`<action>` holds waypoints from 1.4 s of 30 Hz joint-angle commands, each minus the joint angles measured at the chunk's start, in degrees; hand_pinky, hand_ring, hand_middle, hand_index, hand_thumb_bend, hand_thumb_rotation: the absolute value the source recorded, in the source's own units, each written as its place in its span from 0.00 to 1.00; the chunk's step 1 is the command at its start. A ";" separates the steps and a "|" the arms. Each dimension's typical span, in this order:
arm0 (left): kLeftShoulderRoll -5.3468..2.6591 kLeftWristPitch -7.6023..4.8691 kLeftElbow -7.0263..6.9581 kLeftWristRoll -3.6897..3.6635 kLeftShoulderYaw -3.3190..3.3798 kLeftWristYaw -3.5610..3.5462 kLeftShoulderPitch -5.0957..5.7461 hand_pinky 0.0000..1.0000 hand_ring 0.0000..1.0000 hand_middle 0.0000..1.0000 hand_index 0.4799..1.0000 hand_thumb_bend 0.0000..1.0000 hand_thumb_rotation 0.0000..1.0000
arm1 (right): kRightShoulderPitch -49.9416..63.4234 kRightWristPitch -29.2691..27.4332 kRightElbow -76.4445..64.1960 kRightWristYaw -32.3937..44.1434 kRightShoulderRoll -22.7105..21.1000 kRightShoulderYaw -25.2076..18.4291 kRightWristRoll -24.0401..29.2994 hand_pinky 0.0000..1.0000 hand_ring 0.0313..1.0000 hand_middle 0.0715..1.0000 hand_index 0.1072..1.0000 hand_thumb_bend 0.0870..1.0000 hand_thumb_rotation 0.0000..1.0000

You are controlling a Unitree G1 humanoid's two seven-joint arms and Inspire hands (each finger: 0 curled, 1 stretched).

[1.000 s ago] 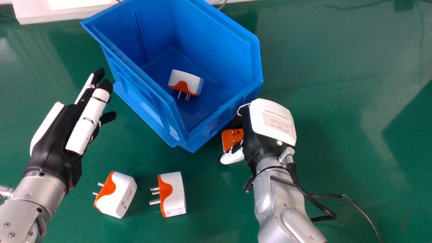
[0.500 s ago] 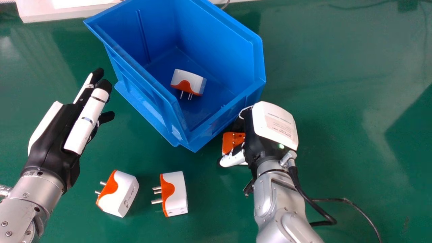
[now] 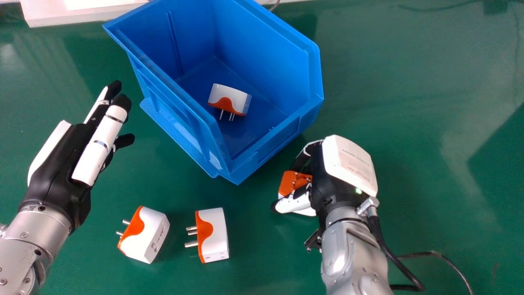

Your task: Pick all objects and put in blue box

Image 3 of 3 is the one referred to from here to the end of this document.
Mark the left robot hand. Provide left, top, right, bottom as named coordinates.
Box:
left=18, top=80, right=136, bottom=235

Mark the blue plastic bin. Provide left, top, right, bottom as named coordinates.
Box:
left=102, top=0, right=325, bottom=186

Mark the white-and-orange plug adapter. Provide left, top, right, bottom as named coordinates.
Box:
left=185, top=207, right=230, bottom=263
left=116, top=206, right=170, bottom=264
left=278, top=171, right=313, bottom=198
left=208, top=83, right=252, bottom=122

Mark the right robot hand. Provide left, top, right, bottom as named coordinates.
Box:
left=271, top=135, right=379, bottom=218

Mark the white socket strip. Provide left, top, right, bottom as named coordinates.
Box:
left=20, top=0, right=153, bottom=28

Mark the black cable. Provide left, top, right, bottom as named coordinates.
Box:
left=368, top=216, right=474, bottom=295

